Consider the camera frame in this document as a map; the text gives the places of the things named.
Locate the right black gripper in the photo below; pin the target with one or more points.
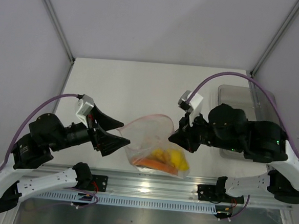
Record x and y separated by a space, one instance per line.
178 137

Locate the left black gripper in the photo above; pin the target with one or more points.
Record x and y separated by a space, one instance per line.
107 143

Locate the yellow toy mango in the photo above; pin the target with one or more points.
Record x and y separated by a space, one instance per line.
177 158

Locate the clear zip top bag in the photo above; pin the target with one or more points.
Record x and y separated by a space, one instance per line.
147 134

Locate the orange toy food piece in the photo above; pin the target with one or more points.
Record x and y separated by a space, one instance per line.
155 165

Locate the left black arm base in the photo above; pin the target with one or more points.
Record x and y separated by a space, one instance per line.
93 182

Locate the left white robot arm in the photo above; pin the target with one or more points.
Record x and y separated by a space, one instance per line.
26 156

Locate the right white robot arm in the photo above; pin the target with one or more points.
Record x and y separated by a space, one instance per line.
282 182

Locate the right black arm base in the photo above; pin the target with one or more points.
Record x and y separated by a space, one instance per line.
216 194

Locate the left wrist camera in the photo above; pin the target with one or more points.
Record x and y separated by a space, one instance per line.
83 107

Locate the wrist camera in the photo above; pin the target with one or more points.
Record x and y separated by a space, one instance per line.
83 107
191 105

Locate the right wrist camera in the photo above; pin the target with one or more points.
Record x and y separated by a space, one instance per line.
191 105

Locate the aluminium rail frame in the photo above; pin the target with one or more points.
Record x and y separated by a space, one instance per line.
136 184

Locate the slotted cable duct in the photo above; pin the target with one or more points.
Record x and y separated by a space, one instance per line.
125 201

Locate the left corner frame post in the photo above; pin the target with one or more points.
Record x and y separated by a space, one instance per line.
58 29

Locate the corner frame post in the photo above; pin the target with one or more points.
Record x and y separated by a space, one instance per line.
277 37
58 29

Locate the right corner frame post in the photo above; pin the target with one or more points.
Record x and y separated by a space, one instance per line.
277 37

